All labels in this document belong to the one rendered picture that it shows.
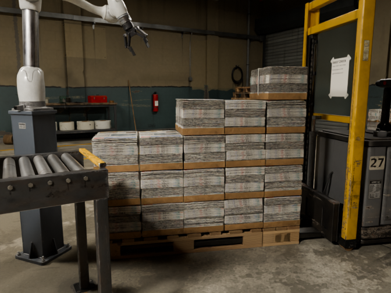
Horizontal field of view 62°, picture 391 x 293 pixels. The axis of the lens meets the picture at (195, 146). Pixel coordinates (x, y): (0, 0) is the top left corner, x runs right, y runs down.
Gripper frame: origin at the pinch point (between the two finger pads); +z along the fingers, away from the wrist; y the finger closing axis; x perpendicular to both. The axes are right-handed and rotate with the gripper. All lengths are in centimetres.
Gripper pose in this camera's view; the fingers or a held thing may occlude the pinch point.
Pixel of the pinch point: (141, 50)
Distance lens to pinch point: 251.6
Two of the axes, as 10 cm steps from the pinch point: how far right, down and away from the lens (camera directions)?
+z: 4.5, 8.5, 2.7
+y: 8.4, -3.0, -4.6
